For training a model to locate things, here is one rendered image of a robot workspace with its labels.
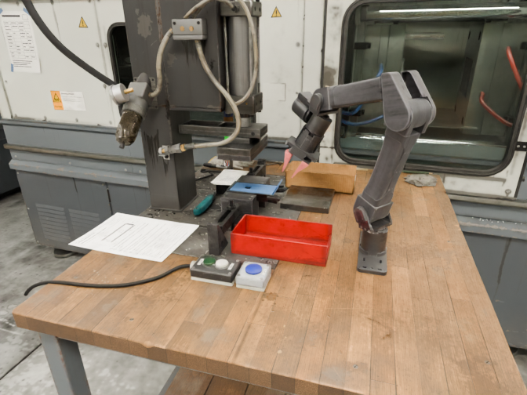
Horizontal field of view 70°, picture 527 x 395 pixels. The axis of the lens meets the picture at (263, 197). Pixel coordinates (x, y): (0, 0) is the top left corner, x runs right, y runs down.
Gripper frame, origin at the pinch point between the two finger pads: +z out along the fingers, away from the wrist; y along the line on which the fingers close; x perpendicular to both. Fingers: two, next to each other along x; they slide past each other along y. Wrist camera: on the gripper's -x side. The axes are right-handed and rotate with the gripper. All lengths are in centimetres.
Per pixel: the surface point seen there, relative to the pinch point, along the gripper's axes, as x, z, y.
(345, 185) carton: -24.5, 2.7, -19.2
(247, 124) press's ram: 0.0, -5.8, 17.7
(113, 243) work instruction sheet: 28, 35, 30
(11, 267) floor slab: -54, 189, 126
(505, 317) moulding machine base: -57, 27, -117
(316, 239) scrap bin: 12.5, 7.4, -16.7
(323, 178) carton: -24.4, 4.9, -11.3
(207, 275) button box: 37.6, 17.2, 2.4
